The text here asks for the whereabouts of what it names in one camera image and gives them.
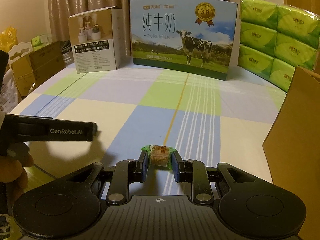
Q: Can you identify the brown cardboard boxes stack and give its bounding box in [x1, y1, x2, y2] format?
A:
[11, 42, 65, 96]

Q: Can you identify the brown cardboard box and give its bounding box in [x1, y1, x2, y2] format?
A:
[263, 67, 319, 239]

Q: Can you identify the yellow plastic bag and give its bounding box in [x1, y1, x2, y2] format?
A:
[0, 27, 18, 52]

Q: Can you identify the green tissue pack bundle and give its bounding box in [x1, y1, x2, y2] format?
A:
[238, 0, 319, 91]

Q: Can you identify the blue milk carton box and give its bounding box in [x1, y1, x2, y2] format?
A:
[130, 0, 238, 80]

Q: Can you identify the white plastic bag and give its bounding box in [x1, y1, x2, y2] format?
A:
[1, 69, 21, 113]

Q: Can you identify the person's left hand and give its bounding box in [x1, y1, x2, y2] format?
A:
[1, 141, 34, 209]

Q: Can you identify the white humidifier box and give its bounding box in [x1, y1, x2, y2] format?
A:
[68, 7, 125, 74]

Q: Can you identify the green snack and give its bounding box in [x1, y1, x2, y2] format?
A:
[141, 145, 176, 169]

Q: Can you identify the checkered tablecloth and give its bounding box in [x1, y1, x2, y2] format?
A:
[14, 64, 285, 189]

